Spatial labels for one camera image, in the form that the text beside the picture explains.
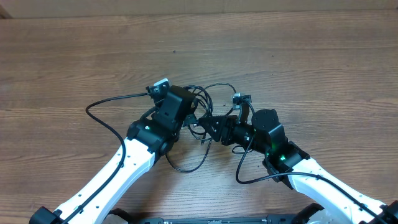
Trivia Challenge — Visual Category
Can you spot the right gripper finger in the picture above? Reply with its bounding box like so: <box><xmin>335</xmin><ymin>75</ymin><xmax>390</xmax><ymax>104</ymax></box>
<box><xmin>205</xmin><ymin>126</ymin><xmax>223</xmax><ymax>142</ymax></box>
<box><xmin>198</xmin><ymin>115</ymin><xmax>236</xmax><ymax>129</ymax></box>

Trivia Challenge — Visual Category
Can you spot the thin black USB cable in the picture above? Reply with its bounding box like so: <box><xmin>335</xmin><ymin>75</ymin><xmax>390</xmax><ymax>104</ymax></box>
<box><xmin>164</xmin><ymin>83</ymin><xmax>238</xmax><ymax>174</ymax></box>

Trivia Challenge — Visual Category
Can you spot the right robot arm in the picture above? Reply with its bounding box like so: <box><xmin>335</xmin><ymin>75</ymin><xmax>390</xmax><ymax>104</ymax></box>
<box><xmin>198</xmin><ymin>110</ymin><xmax>397</xmax><ymax>223</ymax></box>

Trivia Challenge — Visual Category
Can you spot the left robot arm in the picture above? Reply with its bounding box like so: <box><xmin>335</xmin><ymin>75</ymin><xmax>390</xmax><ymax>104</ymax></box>
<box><xmin>29</xmin><ymin>86</ymin><xmax>195</xmax><ymax>224</ymax></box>

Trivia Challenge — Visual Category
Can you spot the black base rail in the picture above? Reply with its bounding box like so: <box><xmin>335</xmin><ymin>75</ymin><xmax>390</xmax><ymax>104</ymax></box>
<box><xmin>135</xmin><ymin>214</ymin><xmax>295</xmax><ymax>224</ymax></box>

